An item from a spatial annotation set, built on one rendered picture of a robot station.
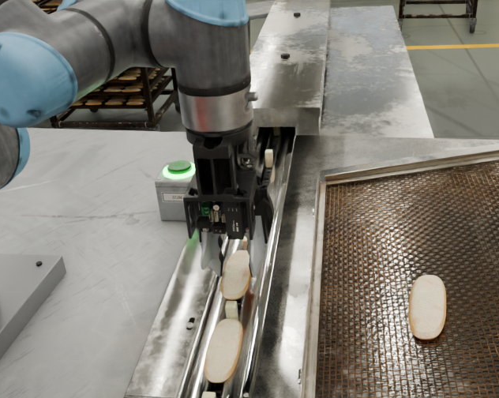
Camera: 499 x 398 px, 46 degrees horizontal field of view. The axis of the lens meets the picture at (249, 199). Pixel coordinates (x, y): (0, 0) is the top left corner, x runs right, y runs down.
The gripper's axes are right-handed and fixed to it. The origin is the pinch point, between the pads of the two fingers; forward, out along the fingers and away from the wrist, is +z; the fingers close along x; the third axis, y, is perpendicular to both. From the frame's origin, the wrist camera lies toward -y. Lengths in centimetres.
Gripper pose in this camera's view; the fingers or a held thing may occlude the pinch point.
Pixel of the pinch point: (237, 264)
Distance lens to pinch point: 74.6
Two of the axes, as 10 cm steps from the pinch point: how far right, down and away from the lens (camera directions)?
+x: 9.9, 0.1, -1.5
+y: -1.4, 5.1, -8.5
